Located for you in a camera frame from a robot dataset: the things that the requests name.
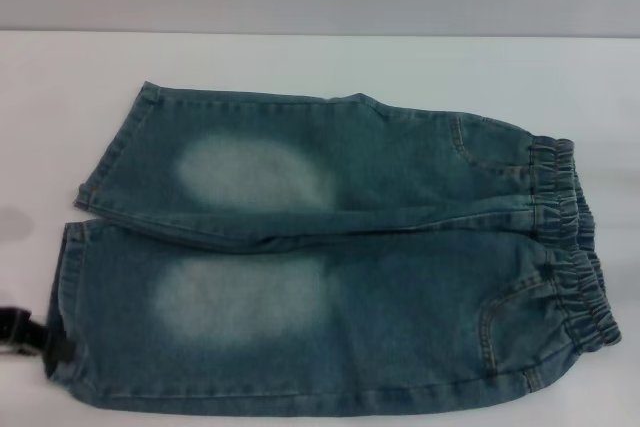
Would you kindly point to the blue denim shorts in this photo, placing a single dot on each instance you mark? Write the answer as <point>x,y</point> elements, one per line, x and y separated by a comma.
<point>350,287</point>

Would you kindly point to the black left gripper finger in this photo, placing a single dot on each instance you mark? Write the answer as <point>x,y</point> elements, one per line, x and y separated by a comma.
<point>59,349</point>

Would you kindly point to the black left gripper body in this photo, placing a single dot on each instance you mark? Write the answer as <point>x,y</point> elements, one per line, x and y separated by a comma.
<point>14,331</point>

